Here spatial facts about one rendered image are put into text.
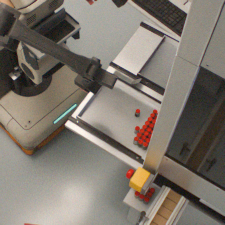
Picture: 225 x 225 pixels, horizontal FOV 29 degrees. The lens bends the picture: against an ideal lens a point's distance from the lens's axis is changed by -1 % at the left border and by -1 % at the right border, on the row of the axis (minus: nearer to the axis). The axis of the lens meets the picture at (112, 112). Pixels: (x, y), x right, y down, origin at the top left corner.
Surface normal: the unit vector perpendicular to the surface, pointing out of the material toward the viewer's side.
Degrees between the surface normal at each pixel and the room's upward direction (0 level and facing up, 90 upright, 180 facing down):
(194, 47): 90
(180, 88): 90
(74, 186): 0
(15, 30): 52
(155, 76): 0
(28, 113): 0
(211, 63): 90
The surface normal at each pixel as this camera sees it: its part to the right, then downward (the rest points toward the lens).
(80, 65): 0.56, 0.25
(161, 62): 0.04, -0.44
